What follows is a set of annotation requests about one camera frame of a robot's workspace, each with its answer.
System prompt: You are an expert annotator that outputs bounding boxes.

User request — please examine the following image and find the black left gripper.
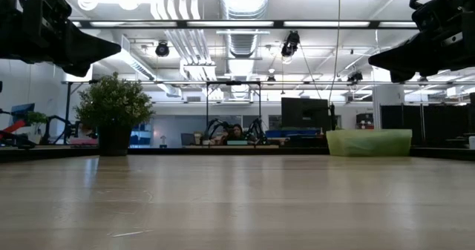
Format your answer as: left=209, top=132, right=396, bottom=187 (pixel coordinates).
left=0, top=0, right=122, bottom=78

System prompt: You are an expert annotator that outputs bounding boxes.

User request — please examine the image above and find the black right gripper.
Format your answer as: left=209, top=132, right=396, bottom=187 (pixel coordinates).
left=367, top=0, right=475, bottom=84

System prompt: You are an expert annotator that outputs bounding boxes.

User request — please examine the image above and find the yellow plastic basket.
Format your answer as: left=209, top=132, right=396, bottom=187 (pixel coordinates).
left=325, top=128, right=413, bottom=158

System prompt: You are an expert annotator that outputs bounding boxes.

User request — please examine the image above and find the white pillar cabinet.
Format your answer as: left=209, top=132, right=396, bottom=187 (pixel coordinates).
left=371, top=84, right=406, bottom=130

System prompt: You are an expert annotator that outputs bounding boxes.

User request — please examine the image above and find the black ceiling spotlight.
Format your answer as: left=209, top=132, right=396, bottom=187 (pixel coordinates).
left=154, top=41, right=171, bottom=59
left=280, top=29, right=301, bottom=58
left=347, top=70, right=364, bottom=84

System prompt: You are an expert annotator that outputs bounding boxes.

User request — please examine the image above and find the green potted plant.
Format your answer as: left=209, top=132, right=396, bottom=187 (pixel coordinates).
left=73, top=70, right=155, bottom=157

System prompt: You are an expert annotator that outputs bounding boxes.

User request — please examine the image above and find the black stand pole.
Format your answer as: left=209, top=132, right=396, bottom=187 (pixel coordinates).
left=60, top=80, right=92, bottom=146

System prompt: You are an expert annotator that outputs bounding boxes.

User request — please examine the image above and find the black office partition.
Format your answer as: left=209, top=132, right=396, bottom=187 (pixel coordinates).
left=379, top=102, right=475, bottom=149

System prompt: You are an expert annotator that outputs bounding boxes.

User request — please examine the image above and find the small background plant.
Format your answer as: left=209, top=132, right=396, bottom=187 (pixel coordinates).
left=26, top=111, right=50, bottom=135

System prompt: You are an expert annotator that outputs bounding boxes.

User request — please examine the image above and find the red and black device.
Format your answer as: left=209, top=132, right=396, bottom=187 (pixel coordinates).
left=0, top=108, right=38, bottom=150

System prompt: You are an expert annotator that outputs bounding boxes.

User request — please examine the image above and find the black computer monitor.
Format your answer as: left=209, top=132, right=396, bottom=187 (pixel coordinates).
left=280, top=96, right=332, bottom=132

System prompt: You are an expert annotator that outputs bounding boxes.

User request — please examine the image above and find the blue storage bin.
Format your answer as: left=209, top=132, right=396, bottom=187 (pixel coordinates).
left=265, top=129, right=321, bottom=139

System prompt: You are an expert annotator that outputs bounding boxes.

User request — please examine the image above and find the background robot rig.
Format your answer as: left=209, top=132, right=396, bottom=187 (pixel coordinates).
left=202, top=79, right=269, bottom=147

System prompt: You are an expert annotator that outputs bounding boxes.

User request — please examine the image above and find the black overhead light bar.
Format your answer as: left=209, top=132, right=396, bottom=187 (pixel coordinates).
left=72, top=19, right=419, bottom=31

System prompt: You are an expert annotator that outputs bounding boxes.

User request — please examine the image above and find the person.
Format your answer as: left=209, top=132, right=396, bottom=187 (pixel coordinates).
left=224, top=122, right=246, bottom=146

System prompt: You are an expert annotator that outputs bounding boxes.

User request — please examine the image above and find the blue wall poster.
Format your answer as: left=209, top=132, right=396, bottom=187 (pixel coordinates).
left=10, top=102, right=36, bottom=127

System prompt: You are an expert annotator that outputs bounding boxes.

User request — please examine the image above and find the thin hanging cable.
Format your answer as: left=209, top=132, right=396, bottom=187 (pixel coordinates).
left=327, top=0, right=341, bottom=103

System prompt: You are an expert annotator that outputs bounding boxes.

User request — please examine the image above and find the black aluminium table frame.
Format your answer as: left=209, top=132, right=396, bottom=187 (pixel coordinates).
left=0, top=145, right=475, bottom=164

